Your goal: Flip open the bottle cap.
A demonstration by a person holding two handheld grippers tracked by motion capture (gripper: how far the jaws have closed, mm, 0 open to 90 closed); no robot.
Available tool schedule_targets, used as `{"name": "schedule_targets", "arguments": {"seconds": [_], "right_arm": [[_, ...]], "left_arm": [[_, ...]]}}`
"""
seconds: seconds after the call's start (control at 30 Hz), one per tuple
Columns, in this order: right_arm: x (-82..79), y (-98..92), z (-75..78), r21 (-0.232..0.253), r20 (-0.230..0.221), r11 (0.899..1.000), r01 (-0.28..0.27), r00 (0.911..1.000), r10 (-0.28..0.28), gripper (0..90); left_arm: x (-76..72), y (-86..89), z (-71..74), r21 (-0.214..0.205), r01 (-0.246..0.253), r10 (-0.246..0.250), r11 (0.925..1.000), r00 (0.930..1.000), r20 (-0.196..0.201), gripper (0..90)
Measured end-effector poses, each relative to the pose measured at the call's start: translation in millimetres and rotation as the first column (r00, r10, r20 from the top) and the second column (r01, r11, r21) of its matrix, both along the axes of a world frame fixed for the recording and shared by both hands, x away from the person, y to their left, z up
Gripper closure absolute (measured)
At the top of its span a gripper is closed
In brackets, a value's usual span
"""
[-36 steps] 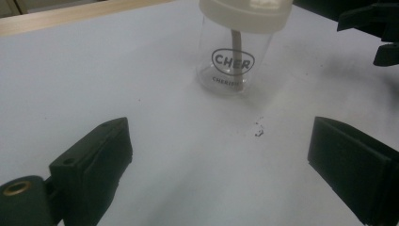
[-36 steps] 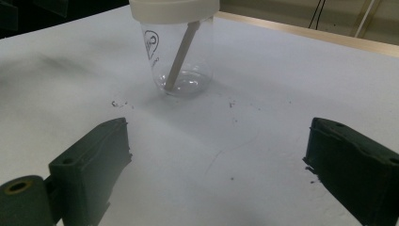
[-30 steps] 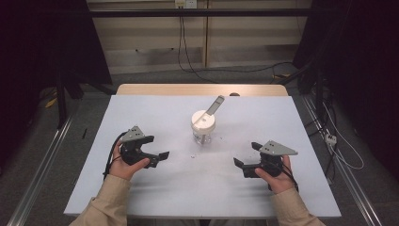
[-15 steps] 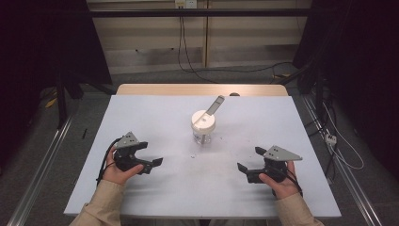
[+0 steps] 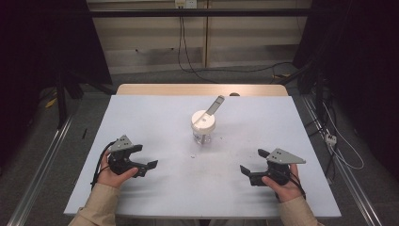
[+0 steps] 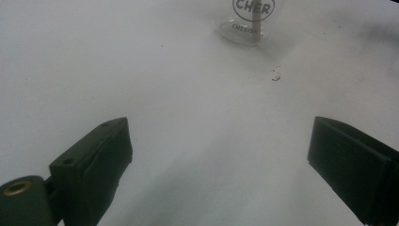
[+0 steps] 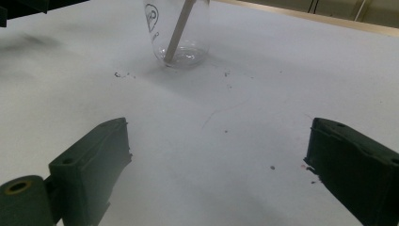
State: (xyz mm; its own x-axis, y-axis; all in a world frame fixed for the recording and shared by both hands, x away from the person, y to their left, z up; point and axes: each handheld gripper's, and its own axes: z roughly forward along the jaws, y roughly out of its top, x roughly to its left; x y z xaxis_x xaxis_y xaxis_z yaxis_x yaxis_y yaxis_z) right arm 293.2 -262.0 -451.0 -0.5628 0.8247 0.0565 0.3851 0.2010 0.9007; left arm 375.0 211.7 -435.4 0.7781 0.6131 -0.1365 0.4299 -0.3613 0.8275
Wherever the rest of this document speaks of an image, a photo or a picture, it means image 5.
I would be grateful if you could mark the wooden table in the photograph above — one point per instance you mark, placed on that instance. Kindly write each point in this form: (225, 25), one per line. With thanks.
(175, 89)

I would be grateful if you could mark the black metal stand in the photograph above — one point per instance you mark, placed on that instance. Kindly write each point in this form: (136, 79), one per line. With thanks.
(318, 88)
(61, 100)

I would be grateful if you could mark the light wooden post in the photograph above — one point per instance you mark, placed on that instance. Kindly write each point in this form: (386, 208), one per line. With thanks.
(205, 34)

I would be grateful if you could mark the black horizontal bar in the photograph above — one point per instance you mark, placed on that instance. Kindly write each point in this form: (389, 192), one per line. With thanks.
(200, 12)

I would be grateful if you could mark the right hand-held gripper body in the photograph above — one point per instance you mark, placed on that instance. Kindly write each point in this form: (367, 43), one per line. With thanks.
(284, 157)

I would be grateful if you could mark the white table board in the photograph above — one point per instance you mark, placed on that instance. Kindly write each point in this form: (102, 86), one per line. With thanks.
(175, 194)

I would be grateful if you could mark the person's right hand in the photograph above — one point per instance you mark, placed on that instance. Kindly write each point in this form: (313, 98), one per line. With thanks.
(288, 191)

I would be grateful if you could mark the dark table grommet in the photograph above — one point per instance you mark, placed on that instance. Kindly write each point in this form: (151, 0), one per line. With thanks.
(234, 94)

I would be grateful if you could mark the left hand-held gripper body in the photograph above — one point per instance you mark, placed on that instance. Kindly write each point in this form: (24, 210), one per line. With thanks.
(120, 145)

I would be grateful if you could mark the person's left hand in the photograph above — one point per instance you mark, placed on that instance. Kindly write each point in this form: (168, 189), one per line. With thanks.
(109, 177)

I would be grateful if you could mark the yellow tape piece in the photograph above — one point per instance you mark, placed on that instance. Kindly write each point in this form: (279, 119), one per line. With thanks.
(51, 102)
(284, 75)

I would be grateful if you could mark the black curtain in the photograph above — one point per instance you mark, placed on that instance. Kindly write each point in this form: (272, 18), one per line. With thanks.
(360, 56)
(47, 40)

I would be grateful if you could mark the aluminium floor rail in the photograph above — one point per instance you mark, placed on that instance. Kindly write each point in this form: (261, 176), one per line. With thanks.
(351, 175)
(40, 169)

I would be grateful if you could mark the white power plug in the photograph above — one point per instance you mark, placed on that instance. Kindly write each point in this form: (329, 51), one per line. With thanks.
(331, 139)

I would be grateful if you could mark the clear jar with white lid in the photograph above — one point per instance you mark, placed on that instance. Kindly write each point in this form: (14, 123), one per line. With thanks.
(203, 123)

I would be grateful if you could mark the white wall outlet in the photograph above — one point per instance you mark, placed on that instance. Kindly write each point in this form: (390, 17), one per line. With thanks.
(185, 3)

